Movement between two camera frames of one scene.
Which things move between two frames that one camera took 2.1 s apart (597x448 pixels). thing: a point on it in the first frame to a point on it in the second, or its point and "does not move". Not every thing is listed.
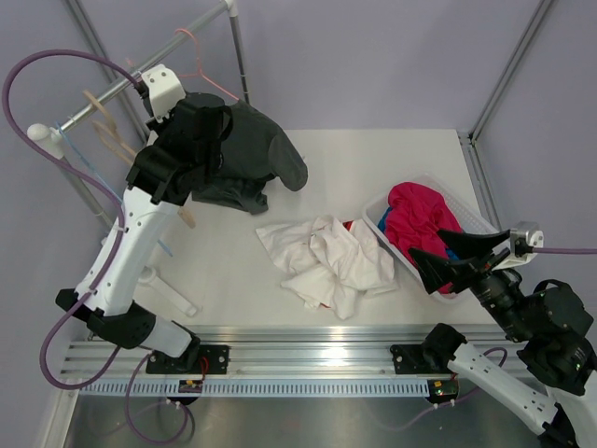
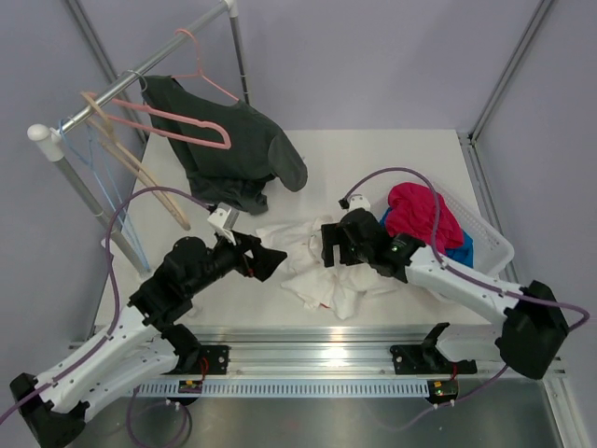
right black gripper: [435, 270] to [334, 234]
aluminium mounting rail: [298, 352] does not move
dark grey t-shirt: [255, 149] does not move
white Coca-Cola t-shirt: [333, 261] does not move
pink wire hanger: [200, 69] does not move
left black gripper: [159, 127] to [265, 261]
